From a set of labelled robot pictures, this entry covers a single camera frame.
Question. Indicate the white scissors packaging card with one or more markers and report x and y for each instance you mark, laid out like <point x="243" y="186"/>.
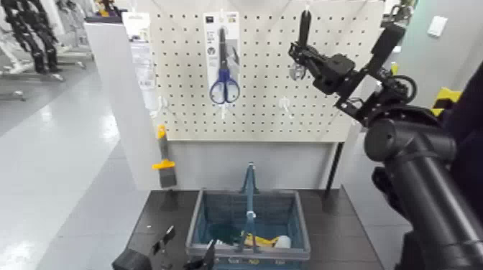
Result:
<point x="211" y="34"/>

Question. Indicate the white wall switch plate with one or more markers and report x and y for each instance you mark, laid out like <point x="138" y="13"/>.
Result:
<point x="437" y="26"/>

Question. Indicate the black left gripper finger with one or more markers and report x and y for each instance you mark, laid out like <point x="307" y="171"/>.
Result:
<point x="203" y="260"/>
<point x="164" y="241"/>

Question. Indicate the white partition panel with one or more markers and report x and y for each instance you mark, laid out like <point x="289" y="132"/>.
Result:
<point x="113" y="94"/>

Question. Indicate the clear plastic packaged item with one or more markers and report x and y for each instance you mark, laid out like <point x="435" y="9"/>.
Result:
<point x="145" y="71"/>

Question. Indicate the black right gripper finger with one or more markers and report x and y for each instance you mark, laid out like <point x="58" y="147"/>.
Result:
<point x="312" y="69"/>
<point x="307" y="52"/>

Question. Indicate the black adjustable wrench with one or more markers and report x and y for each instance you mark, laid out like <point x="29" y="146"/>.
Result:
<point x="304" y="26"/>

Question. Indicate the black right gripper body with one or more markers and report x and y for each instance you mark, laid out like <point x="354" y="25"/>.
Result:
<point x="334" y="73"/>

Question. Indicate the dark green item in crate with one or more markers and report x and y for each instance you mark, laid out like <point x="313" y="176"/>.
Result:
<point x="223" y="232"/>

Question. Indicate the black pegboard stand leg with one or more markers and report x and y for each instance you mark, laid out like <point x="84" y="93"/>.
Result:
<point x="334" y="169"/>

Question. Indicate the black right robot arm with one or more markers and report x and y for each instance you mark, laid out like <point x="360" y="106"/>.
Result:
<point x="415" y="158"/>

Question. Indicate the white pegboard hook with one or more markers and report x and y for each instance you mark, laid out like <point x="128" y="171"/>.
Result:
<point x="223" y="110"/>
<point x="285" y="105"/>
<point x="163" y="102"/>

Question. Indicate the wide yellow black hazard strip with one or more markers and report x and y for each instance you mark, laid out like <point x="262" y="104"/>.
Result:
<point x="445" y="96"/>

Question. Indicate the blue grey folding crate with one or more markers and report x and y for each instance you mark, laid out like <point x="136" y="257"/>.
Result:
<point x="192" y="230"/>

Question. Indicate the yellow item in crate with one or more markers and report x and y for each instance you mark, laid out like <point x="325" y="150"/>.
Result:
<point x="260" y="240"/>

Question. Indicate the black humanoid robot on stand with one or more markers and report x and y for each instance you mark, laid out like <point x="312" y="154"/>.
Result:
<point x="34" y="34"/>

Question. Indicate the person in dark clothing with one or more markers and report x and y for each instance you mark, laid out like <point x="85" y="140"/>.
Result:
<point x="469" y="113"/>

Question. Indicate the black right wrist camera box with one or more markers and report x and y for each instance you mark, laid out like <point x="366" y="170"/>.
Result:
<point x="386" y="45"/>

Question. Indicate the white pegboard panel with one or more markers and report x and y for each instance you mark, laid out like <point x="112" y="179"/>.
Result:
<point x="264" y="113"/>

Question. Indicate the white item in crate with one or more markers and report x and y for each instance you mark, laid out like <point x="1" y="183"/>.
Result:
<point x="283" y="242"/>

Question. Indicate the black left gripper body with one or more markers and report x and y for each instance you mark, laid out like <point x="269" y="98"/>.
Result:
<point x="130" y="261"/>

